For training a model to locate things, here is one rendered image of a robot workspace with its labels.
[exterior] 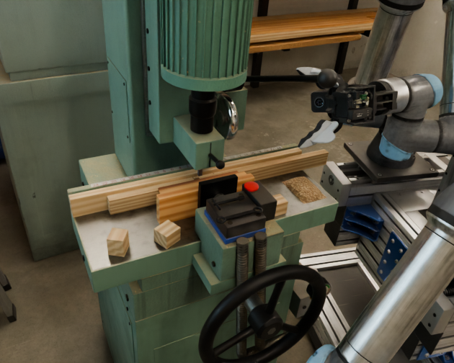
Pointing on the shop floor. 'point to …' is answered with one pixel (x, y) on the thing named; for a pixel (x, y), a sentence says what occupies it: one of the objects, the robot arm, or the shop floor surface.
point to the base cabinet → (171, 328)
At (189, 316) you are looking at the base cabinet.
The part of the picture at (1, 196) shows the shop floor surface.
